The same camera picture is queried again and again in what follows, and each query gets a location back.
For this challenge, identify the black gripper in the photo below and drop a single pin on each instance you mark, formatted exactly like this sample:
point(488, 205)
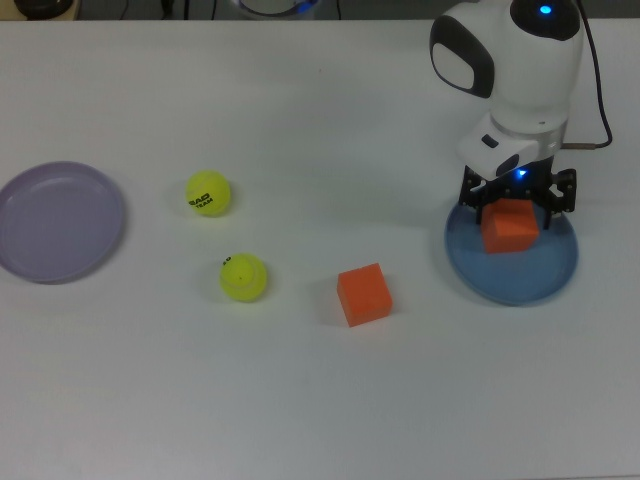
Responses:
point(520, 187)

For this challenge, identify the orange foam cube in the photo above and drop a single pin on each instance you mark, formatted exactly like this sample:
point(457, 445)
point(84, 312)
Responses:
point(510, 227)
point(365, 295)

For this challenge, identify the yellow tennis ball small mark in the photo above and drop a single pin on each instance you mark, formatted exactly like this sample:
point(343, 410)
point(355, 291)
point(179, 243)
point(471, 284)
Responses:
point(243, 277)

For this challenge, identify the yellow tennis ball large print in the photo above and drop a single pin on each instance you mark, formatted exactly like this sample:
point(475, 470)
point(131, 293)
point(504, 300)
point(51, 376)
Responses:
point(208, 193)

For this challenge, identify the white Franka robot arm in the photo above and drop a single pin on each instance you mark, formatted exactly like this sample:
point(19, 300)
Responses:
point(530, 75)

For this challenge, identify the blue plate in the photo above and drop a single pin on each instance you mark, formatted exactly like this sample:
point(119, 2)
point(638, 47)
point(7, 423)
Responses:
point(510, 277)

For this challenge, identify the purple plate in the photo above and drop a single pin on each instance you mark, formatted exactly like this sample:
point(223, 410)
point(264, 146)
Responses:
point(60, 222)

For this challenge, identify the black round object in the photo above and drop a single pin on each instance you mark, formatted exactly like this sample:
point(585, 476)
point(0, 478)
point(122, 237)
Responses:
point(45, 7)

